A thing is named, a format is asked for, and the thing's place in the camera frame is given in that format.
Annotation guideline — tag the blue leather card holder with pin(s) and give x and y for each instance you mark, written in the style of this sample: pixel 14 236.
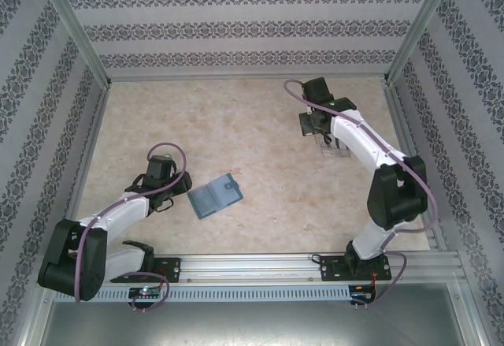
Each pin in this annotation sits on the blue leather card holder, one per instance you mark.
pixel 214 198

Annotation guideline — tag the clear acrylic card box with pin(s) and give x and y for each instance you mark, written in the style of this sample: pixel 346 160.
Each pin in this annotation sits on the clear acrylic card box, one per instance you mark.
pixel 338 153

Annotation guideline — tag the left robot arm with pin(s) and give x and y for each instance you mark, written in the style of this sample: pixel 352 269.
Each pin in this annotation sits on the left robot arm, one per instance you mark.
pixel 118 214

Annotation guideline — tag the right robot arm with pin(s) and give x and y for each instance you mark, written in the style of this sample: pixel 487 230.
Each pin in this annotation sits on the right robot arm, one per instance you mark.
pixel 354 133

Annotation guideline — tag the circuit board with green light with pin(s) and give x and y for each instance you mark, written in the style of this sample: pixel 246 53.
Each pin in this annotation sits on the circuit board with green light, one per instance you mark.
pixel 143 292

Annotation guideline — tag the sheet metal tray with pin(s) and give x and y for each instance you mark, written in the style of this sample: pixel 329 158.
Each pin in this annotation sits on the sheet metal tray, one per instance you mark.
pixel 252 322

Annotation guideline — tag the small dark circuit board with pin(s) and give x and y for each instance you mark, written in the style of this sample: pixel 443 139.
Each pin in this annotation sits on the small dark circuit board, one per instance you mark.
pixel 364 295

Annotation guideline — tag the aluminium side rail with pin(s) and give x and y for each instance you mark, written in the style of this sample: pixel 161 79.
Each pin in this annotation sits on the aluminium side rail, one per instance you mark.
pixel 395 109
pixel 95 133

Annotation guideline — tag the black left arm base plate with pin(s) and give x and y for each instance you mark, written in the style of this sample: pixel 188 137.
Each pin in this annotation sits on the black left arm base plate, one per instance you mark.
pixel 173 269

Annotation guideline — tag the long aluminium mounting rail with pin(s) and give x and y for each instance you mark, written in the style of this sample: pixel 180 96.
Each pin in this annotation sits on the long aluminium mounting rail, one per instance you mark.
pixel 252 267

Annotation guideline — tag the aluminium frame post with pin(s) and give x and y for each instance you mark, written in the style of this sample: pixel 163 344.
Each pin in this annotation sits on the aluminium frame post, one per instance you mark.
pixel 418 27
pixel 80 27

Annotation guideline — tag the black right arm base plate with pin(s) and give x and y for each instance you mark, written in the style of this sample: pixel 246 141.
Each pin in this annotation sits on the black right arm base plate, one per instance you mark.
pixel 328 269

